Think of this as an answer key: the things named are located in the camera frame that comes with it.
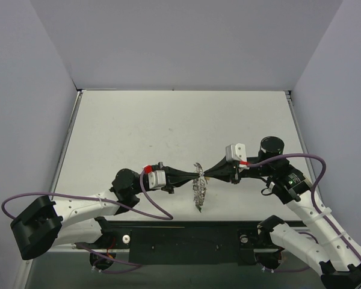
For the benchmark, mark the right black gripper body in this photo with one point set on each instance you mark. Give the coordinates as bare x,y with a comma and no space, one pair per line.
231,170

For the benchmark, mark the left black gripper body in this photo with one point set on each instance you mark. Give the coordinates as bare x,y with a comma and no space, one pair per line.
168,177

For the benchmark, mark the large silver keyring disc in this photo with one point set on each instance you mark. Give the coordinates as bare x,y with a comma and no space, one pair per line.
199,187

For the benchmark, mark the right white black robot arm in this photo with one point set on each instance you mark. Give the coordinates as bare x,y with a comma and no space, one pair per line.
331,252

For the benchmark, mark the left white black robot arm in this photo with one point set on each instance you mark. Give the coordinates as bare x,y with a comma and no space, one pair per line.
54,219

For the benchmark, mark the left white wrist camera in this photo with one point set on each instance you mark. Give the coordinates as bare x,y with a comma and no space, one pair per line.
156,177

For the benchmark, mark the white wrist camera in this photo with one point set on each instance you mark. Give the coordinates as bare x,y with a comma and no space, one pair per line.
235,152
156,177

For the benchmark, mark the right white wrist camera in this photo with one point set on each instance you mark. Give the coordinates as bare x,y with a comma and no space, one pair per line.
235,152

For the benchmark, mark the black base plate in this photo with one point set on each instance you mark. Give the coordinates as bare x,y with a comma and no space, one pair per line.
185,243

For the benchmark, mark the aluminium front rail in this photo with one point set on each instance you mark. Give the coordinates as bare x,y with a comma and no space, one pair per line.
63,244

